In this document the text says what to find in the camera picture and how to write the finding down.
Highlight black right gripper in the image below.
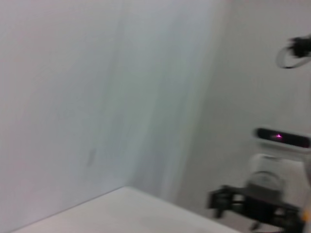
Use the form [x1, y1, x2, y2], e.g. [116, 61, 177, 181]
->
[207, 185, 305, 231]

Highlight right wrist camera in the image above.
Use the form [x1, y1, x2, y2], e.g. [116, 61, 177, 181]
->
[254, 127, 311, 149]

